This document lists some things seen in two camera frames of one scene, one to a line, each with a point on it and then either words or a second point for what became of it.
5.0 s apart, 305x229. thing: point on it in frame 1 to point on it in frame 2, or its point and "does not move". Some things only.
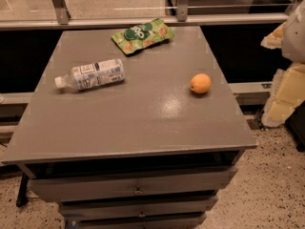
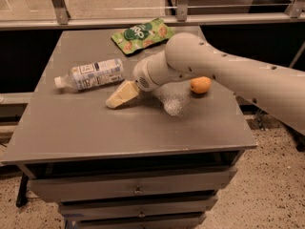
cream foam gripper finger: [287, 93] to [126, 92]
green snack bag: [143, 34] does not move
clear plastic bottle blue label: [91, 74] does not move
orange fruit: [200, 84] does not move
